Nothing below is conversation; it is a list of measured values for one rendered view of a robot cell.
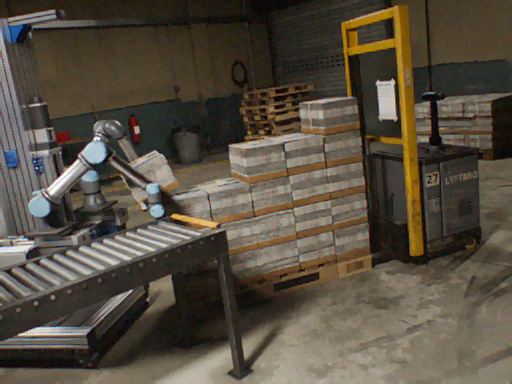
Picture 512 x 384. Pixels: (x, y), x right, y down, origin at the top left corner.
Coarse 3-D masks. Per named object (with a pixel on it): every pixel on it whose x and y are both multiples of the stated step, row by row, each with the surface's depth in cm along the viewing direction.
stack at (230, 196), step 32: (192, 192) 334; (224, 192) 329; (256, 192) 338; (288, 192) 346; (320, 192) 354; (224, 224) 333; (256, 224) 340; (288, 224) 348; (320, 224) 357; (256, 256) 345; (288, 256) 353; (320, 256) 362; (192, 288) 333; (256, 288) 348; (288, 288) 359
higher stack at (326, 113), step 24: (312, 120) 362; (336, 120) 349; (336, 144) 352; (360, 144) 358; (336, 168) 355; (360, 168) 362; (336, 216) 362; (360, 216) 368; (336, 240) 365; (360, 240) 371; (360, 264) 375
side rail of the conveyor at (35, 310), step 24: (192, 240) 238; (216, 240) 247; (120, 264) 217; (144, 264) 222; (168, 264) 230; (192, 264) 238; (48, 288) 200; (72, 288) 201; (96, 288) 208; (120, 288) 215; (0, 312) 185; (24, 312) 190; (48, 312) 196; (72, 312) 202; (0, 336) 185
